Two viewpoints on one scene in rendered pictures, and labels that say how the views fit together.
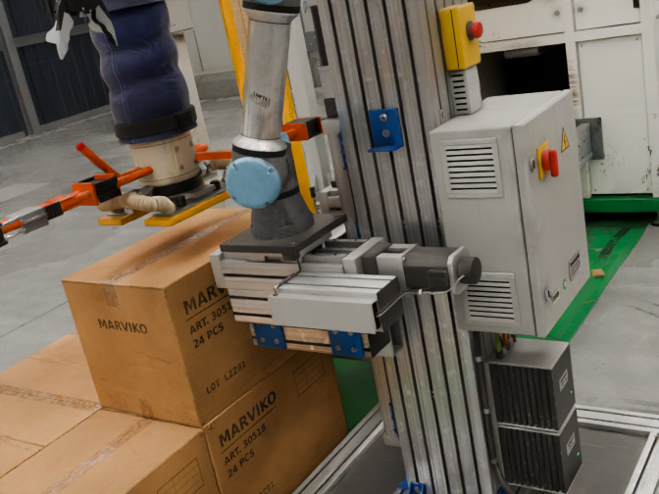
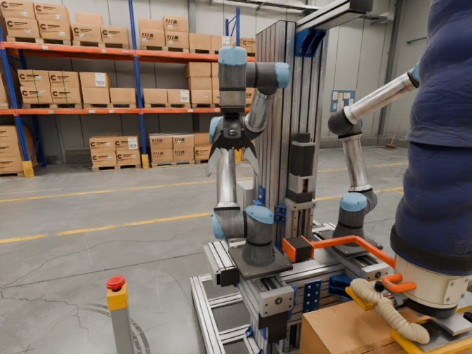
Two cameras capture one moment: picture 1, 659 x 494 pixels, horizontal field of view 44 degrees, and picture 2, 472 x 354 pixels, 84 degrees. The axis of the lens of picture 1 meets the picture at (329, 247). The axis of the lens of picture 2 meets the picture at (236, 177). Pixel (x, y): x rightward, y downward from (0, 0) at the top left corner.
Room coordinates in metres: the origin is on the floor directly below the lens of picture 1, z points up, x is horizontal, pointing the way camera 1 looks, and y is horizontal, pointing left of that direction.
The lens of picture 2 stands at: (3.16, 0.31, 1.69)
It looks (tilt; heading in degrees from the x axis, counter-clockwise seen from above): 15 degrees down; 215
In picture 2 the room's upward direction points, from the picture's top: straight up
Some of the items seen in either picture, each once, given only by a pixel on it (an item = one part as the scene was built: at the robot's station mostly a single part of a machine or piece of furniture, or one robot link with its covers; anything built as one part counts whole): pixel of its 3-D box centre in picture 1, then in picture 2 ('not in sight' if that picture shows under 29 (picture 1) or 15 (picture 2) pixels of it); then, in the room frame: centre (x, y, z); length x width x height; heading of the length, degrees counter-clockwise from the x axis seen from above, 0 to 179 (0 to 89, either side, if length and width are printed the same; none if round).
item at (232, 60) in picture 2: not in sight; (232, 70); (2.54, -0.13, 1.79); 0.09 x 0.08 x 0.11; 40
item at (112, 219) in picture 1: (152, 197); (451, 327); (2.31, 0.47, 1.08); 0.34 x 0.10 x 0.05; 142
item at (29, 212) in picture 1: (26, 220); not in sight; (1.89, 0.69, 1.18); 0.07 x 0.07 x 0.04; 52
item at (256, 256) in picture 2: not in sight; (258, 246); (2.26, -0.19, 1.09); 0.15 x 0.15 x 0.10
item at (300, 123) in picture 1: (302, 128); (298, 248); (2.33, 0.01, 1.18); 0.09 x 0.08 x 0.05; 52
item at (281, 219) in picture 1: (278, 208); (349, 230); (1.86, 0.10, 1.09); 0.15 x 0.15 x 0.10
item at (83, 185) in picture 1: (96, 189); not in sight; (2.05, 0.55, 1.18); 0.10 x 0.08 x 0.06; 52
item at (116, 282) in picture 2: not in sight; (116, 284); (2.72, -0.57, 1.02); 0.07 x 0.07 x 0.04
